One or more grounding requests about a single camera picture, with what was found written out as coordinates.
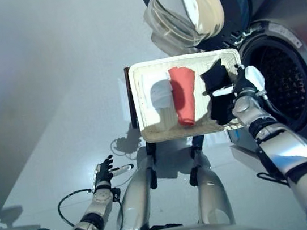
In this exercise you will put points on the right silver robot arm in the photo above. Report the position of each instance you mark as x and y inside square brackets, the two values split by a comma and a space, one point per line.
[286, 147]

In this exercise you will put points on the brown stool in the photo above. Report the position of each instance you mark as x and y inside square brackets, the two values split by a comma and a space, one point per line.
[131, 101]

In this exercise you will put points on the red cloth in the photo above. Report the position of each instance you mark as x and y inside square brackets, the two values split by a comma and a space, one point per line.
[184, 93]

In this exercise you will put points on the right silver robot leg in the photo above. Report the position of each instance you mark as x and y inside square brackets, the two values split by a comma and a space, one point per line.
[213, 192]

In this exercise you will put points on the dark grey washing machine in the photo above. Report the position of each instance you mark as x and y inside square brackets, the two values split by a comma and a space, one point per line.
[306, 42]

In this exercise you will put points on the dark garment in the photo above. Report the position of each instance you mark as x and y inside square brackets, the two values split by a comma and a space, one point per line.
[215, 79]

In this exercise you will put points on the white cloth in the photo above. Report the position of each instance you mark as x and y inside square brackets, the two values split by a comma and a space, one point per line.
[160, 94]

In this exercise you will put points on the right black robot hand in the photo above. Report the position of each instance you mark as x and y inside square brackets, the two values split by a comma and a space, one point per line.
[254, 78]

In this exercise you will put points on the cream wicker basket tray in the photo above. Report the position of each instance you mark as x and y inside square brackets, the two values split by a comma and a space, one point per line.
[169, 124]

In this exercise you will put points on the round glass washer door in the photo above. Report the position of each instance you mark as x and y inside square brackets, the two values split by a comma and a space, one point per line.
[184, 7]

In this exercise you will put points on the left silver robot leg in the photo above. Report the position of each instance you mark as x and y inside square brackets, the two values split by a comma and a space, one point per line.
[138, 197]

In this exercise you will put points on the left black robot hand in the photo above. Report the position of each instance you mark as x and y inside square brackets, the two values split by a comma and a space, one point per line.
[102, 175]

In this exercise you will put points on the silver robot leg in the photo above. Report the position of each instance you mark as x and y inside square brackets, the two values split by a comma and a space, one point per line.
[138, 197]
[213, 192]

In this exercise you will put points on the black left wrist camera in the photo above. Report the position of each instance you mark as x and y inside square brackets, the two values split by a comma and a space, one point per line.
[116, 195]

